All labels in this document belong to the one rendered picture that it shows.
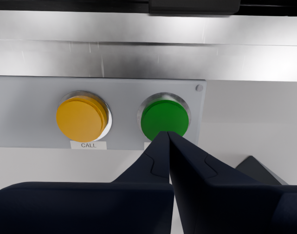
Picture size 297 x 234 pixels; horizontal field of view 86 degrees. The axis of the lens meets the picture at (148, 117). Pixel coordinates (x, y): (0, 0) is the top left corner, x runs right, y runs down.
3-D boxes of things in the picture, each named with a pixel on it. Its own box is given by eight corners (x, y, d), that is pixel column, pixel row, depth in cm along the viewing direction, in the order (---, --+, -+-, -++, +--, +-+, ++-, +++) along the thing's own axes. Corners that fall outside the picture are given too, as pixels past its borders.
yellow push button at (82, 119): (111, 133, 16) (105, 144, 14) (70, 133, 16) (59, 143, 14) (108, 93, 14) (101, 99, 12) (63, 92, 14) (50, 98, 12)
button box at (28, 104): (184, 127, 21) (198, 154, 15) (26, 123, 21) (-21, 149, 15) (190, 72, 18) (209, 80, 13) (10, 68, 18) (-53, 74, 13)
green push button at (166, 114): (182, 135, 16) (186, 146, 14) (141, 134, 16) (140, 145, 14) (186, 94, 14) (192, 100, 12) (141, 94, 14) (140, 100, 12)
